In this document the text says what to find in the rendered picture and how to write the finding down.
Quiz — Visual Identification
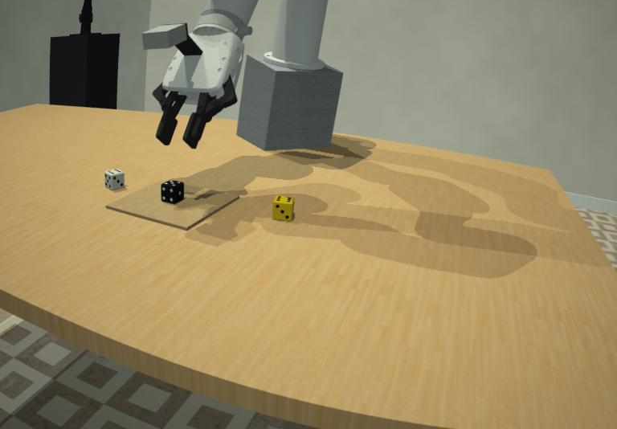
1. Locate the white die with black pips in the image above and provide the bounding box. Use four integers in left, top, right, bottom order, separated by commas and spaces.
104, 169, 125, 190

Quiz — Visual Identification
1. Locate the tan fabric mat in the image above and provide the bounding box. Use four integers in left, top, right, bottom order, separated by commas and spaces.
106, 180, 239, 231

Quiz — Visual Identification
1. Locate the yellow die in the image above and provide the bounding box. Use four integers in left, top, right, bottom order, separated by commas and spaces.
272, 196, 294, 222

